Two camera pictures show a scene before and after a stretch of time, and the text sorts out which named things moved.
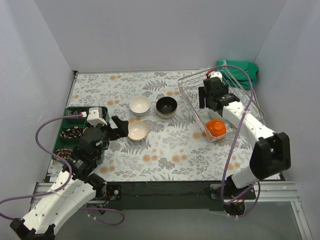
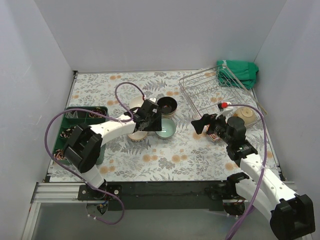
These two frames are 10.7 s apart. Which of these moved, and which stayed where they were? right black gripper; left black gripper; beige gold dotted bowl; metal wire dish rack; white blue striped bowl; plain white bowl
Moved: right black gripper; left black gripper
Stayed: beige gold dotted bowl; metal wire dish rack; plain white bowl; white blue striped bowl
